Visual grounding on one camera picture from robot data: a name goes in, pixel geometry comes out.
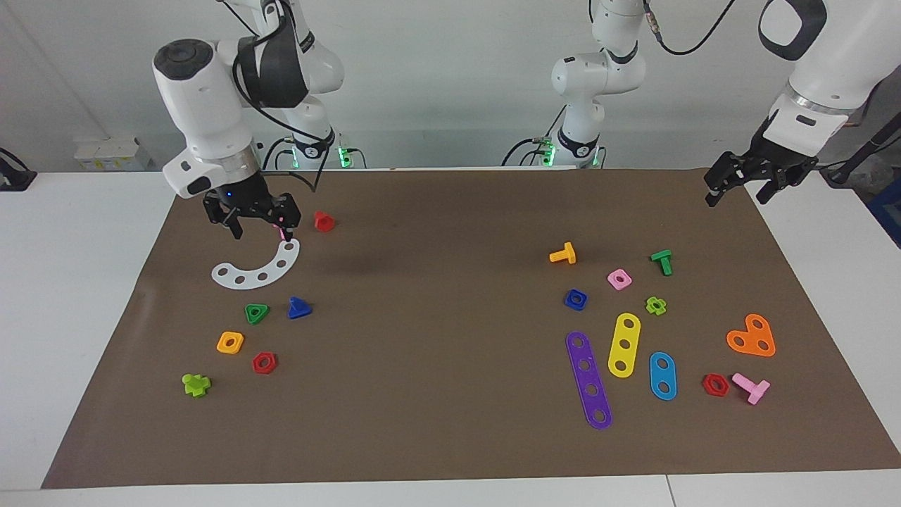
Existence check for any white curved five-hole plate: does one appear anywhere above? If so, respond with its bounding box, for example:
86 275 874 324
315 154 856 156
211 238 301 291

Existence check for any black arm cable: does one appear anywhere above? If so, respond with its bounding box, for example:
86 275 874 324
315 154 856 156
236 42 333 194
642 0 737 56

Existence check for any blue crate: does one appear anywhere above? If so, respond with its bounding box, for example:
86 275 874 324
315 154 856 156
867 180 901 249

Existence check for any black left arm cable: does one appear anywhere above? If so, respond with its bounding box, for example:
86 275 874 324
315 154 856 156
642 0 737 56

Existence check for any black device on table edge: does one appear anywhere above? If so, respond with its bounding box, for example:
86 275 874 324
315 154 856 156
0 148 37 192

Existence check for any black base cable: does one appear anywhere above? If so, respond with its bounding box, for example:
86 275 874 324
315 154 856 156
260 137 368 171
501 136 558 168

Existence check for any brown table mat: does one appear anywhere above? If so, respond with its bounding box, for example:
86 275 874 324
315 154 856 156
41 169 901 489

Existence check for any blue two-hole plastic strip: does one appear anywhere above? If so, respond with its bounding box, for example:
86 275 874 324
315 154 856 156
649 351 678 401

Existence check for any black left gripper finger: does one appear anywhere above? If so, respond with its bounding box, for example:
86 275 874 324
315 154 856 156
705 173 735 208
755 171 790 206

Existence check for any orange heart-shaped plastic plate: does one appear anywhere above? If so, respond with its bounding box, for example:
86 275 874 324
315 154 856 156
726 313 776 358

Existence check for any black stand pole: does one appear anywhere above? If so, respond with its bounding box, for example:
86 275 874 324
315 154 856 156
820 113 901 187

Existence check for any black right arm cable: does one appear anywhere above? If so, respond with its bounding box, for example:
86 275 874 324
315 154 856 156
236 42 333 194

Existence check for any white box stack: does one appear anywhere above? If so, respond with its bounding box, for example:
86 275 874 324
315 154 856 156
74 136 153 172

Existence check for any purple four-hole plastic strip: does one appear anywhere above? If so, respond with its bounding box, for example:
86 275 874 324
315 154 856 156
565 331 613 430

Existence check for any yellow three-hole plastic strip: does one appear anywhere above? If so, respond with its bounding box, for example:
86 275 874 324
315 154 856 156
607 313 642 379

